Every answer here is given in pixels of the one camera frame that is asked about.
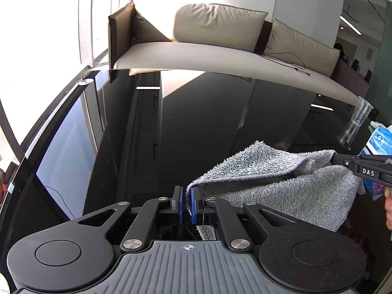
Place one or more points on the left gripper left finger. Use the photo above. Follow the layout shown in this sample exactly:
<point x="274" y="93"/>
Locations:
<point x="177" y="204"/>

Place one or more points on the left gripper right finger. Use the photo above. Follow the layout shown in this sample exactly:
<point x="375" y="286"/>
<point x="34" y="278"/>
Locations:
<point x="196" y="206"/>

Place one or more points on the grey terry towel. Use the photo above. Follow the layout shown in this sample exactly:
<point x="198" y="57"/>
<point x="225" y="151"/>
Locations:
<point x="306" y="186"/>

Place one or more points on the person's right hand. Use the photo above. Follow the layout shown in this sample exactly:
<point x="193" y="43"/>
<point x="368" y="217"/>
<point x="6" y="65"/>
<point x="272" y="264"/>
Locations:
<point x="388" y="207"/>

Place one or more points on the blue and white packet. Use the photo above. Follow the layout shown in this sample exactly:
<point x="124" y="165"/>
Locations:
<point x="379" y="143"/>

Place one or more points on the clear plastic cup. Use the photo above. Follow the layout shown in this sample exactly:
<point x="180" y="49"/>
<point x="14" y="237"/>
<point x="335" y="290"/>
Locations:
<point x="361" y="112"/>

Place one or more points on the beige cushion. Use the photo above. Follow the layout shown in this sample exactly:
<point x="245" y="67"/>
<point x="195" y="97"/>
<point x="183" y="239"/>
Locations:
<point x="218" y="25"/>
<point x="291" y="46"/>

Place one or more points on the beige and brown sofa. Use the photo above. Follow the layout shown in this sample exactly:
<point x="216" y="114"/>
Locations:
<point x="141" y="40"/>

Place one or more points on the black window frame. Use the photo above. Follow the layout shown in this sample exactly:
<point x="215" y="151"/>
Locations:
<point x="44" y="45"/>

